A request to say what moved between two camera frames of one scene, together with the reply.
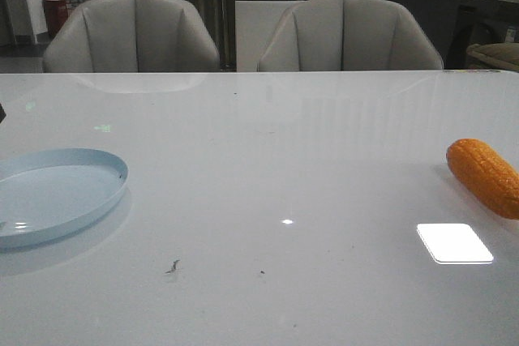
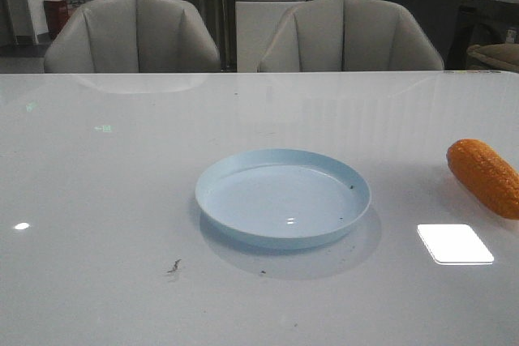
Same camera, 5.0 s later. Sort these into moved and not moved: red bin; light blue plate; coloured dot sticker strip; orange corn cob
Moved: light blue plate
Not moved: coloured dot sticker strip; orange corn cob; red bin
